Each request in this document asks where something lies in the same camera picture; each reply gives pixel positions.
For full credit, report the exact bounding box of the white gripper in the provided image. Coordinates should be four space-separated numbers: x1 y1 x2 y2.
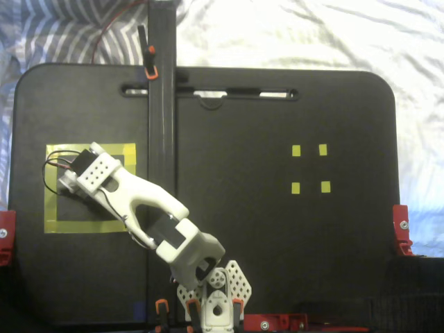
56 171 80 194

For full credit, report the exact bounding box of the yellow tape square outline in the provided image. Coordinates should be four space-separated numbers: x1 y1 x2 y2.
44 142 137 234

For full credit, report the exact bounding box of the black flat bar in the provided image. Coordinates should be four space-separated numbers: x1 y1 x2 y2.
146 0 178 325

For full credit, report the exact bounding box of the orange black bar clamp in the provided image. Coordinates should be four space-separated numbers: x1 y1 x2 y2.
137 25 160 81
185 299 201 329
231 297 244 325
154 299 171 333

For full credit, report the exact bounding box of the grey striped blanket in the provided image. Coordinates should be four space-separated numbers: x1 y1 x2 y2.
0 0 151 212

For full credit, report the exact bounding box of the white bed sheet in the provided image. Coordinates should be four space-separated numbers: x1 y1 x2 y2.
175 0 444 258

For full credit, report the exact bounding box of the red corner bracket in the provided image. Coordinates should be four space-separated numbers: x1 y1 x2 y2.
391 204 414 257
0 209 17 267

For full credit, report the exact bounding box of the thin red cable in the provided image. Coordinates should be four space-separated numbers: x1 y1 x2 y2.
90 0 151 65

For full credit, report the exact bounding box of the red base bracket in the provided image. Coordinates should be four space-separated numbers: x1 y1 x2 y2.
244 313 309 331

